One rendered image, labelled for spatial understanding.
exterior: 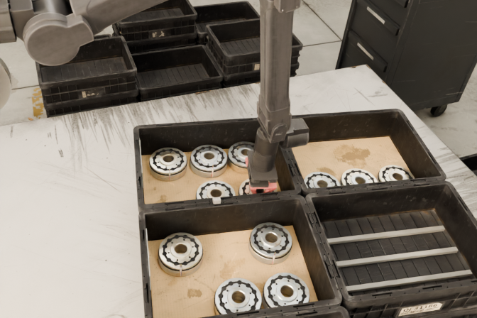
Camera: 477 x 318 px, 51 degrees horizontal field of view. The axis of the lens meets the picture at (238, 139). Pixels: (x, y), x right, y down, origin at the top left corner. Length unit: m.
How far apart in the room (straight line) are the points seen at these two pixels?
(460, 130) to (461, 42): 0.59
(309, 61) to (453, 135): 1.04
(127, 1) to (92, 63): 1.66
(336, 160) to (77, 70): 1.36
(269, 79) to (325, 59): 2.51
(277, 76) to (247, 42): 1.61
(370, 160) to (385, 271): 0.39
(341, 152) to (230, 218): 0.46
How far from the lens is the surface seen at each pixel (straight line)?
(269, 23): 0.93
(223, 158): 1.41
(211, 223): 1.24
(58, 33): 0.80
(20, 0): 0.83
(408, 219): 1.43
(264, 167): 1.23
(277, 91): 1.06
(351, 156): 1.54
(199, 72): 2.58
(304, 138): 1.22
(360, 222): 1.37
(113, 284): 1.36
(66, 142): 1.73
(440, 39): 2.79
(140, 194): 1.22
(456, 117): 3.34
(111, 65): 2.44
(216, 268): 1.21
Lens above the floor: 1.84
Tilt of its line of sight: 42 degrees down
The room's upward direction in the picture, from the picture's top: 6 degrees clockwise
